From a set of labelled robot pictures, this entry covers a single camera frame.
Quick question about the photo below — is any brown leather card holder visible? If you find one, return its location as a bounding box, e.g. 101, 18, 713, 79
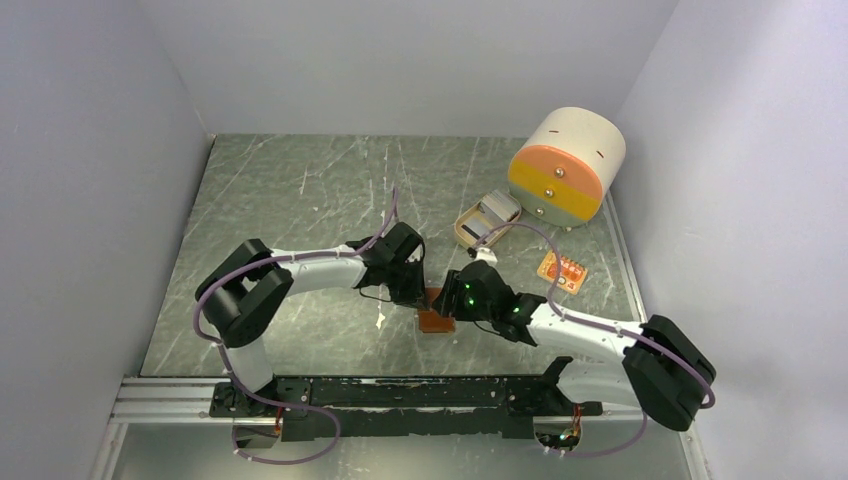
416, 308, 456, 334

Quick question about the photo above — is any beige plastic tray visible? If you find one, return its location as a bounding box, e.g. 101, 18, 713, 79
454, 190, 522, 248

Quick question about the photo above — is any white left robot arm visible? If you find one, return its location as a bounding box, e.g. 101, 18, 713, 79
192, 222, 427, 416

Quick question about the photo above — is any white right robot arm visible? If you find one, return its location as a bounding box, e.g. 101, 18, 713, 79
433, 261, 716, 432

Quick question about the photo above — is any grey card lying in tray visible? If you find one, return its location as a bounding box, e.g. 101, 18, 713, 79
460, 219, 493, 243

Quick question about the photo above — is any stack of grey cards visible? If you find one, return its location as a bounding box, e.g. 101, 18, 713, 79
478, 190, 521, 226

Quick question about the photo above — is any orange patterned card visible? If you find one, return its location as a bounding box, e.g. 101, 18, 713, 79
536, 251, 588, 295

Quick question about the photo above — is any round pastel drawer box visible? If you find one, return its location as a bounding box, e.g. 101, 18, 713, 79
507, 107, 626, 227

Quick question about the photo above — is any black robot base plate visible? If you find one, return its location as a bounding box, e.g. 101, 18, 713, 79
208, 375, 603, 442

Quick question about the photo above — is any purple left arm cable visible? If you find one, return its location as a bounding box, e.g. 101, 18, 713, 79
192, 187, 402, 466

